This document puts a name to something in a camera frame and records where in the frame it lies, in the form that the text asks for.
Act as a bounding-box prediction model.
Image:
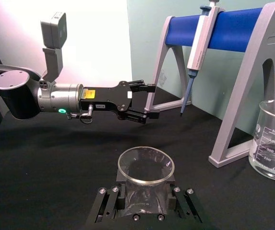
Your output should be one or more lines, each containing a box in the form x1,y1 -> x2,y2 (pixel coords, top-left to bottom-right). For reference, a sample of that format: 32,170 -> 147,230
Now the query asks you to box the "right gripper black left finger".
85,172 -> 129,226

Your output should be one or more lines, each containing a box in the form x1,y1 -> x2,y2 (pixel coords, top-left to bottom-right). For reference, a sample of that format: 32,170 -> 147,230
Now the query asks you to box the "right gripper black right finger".
167,174 -> 203,224

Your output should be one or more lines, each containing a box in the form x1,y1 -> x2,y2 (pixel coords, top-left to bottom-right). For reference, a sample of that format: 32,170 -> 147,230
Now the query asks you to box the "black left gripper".
80,80 -> 161,125

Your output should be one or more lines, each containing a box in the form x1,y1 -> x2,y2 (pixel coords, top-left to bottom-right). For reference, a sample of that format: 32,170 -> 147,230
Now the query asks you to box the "small clear glass beaker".
117,146 -> 176,216

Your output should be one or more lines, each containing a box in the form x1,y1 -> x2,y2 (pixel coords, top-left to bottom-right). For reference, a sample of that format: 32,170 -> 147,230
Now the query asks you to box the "black table cloth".
0,85 -> 275,230

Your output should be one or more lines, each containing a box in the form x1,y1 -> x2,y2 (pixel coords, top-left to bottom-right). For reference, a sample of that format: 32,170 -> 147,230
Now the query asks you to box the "white and blue pipette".
179,0 -> 226,118

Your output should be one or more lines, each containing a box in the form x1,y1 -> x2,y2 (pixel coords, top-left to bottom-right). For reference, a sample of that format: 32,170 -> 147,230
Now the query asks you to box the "large graduated glass beaker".
248,99 -> 275,183

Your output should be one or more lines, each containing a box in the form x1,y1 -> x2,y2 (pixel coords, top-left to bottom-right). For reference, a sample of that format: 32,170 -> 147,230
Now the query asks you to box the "grey pipette stand blue bar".
143,1 -> 275,169

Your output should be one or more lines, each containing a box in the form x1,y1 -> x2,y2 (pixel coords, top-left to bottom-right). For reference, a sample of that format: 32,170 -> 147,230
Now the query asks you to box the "thin cable with silver plug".
66,105 -> 95,124

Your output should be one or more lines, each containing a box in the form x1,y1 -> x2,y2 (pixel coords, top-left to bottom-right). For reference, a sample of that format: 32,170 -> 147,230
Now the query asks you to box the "left robot arm with camera bracket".
0,11 -> 84,120

